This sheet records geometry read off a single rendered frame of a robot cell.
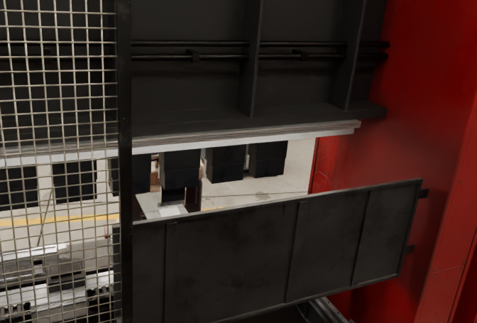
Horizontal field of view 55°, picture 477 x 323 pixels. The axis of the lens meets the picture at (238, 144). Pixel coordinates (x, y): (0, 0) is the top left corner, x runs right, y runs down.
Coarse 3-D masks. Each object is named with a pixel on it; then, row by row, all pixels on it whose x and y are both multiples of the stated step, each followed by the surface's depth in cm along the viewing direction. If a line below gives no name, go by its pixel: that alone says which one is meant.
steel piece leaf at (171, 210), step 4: (160, 208) 202; (164, 208) 202; (168, 208) 202; (172, 208) 203; (176, 208) 203; (160, 212) 198; (164, 212) 199; (168, 212) 199; (172, 212) 199; (176, 212) 199; (164, 216) 196; (168, 216) 196
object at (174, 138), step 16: (240, 128) 164; (256, 128) 165; (272, 128) 167; (288, 128) 170; (304, 128) 173; (320, 128) 176; (336, 128) 180; (80, 144) 139; (96, 144) 141; (112, 144) 144; (144, 144) 148; (160, 144) 150
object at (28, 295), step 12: (96, 276) 158; (108, 276) 159; (24, 288) 150; (0, 300) 144; (12, 300) 144; (24, 300) 145; (36, 300) 145; (60, 300) 146; (72, 300) 147; (84, 300) 147
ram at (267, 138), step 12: (312, 132) 202; (324, 132) 204; (336, 132) 207; (348, 132) 210; (180, 144) 177; (192, 144) 179; (204, 144) 181; (216, 144) 183; (228, 144) 186; (48, 156) 157; (60, 156) 159; (72, 156) 161; (84, 156) 162; (96, 156) 164; (108, 156) 166
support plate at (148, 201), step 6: (150, 192) 215; (156, 192) 215; (138, 198) 209; (144, 198) 209; (150, 198) 210; (156, 198) 210; (144, 204) 204; (150, 204) 204; (156, 204) 205; (180, 204) 206; (144, 210) 199; (150, 210) 200; (156, 210) 200; (180, 210) 202; (186, 210) 202; (150, 216) 195; (156, 216) 196
